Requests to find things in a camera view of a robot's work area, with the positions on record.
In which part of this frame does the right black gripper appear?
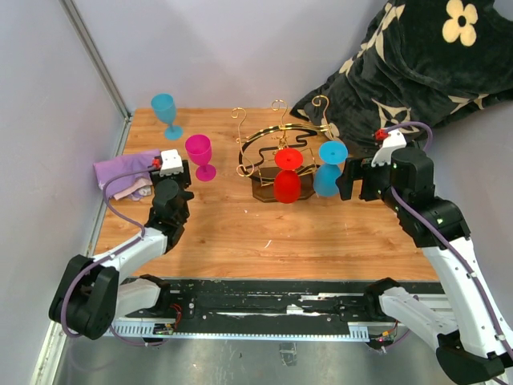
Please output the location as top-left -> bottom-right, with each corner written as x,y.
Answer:
337,156 -> 407,213

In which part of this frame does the magenta wine glass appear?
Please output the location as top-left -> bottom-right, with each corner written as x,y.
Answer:
185,134 -> 216,182

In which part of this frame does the purple cloth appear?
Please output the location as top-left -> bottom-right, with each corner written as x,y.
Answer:
93,149 -> 160,201

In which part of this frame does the cyan wine glass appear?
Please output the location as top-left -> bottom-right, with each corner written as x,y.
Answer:
151,93 -> 184,140
313,140 -> 349,197

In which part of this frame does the gold wire wine glass rack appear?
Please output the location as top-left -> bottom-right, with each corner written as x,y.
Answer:
231,99 -> 335,204

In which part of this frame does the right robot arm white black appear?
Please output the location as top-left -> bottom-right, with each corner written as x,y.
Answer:
336,148 -> 512,384

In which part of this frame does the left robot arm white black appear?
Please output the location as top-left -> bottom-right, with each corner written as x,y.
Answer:
49,150 -> 194,340

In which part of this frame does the red wine glass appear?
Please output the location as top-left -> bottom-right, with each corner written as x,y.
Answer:
273,148 -> 303,204

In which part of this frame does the black floral plush pillow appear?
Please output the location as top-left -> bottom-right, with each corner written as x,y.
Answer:
291,1 -> 512,156

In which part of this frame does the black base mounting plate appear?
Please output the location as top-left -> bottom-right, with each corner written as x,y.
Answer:
115,276 -> 454,336

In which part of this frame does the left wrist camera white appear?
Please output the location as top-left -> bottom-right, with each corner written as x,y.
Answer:
152,149 -> 184,176

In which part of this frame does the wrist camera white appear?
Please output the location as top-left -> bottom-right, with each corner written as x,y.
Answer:
152,149 -> 184,176
371,128 -> 406,168

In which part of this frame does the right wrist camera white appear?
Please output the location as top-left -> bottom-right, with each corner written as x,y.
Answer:
371,128 -> 406,168

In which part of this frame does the aluminium corner rail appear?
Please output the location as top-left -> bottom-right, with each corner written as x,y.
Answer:
58,0 -> 133,121

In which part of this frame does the slotted grey cable duct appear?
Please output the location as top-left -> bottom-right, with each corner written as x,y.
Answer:
113,318 -> 370,342

